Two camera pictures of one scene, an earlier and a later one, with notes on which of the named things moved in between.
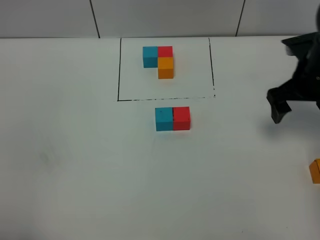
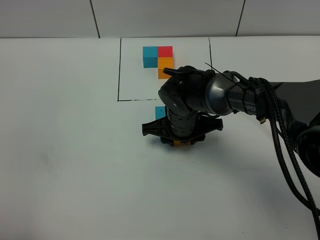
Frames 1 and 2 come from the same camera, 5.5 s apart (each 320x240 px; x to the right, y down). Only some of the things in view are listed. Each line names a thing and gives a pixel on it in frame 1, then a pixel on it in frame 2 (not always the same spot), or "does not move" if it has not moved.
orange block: [314, 169] to [177, 143]
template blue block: [150, 56] does not move
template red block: [165, 51] does not move
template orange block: [165, 67] does not move
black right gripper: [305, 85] to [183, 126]
